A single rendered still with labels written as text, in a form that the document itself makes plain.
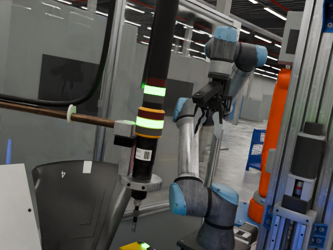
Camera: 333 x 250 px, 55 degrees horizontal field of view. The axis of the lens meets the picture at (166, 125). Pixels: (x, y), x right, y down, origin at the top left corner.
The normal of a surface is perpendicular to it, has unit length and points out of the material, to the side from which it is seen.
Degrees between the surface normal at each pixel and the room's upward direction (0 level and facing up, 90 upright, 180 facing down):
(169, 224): 90
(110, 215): 38
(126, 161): 90
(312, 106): 90
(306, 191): 90
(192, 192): 49
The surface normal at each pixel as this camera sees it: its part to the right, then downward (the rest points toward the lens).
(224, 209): 0.10, 0.14
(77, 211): 0.00, -0.64
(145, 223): 0.71, 0.20
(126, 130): -0.15, 0.10
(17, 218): 0.65, -0.48
